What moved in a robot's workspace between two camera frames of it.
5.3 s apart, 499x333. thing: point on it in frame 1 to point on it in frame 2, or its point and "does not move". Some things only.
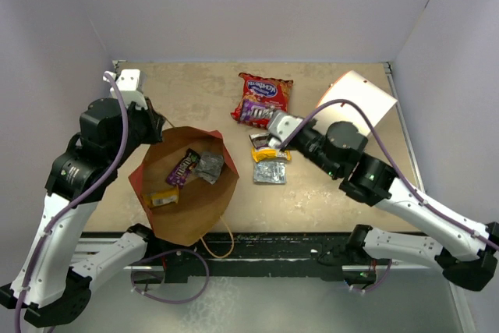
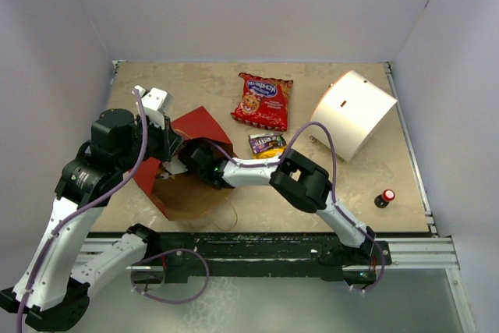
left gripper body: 142,129 to 157,141
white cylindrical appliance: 375,100 does not move
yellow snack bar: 270,154 does not move
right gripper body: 309,145 to 203,176
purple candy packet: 253,110 to 261,141
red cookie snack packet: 260,98 does not move
